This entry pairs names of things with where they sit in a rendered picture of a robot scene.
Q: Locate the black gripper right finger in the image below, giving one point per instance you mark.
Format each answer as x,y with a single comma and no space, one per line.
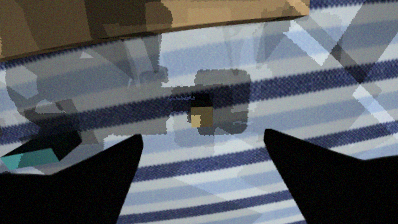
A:
329,187

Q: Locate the dark teal block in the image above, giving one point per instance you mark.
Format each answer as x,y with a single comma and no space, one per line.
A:
40,151

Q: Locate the tan wooden puzzle board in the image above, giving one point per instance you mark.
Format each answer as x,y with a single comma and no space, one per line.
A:
31,27

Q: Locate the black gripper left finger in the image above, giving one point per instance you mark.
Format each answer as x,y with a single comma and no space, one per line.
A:
92,191

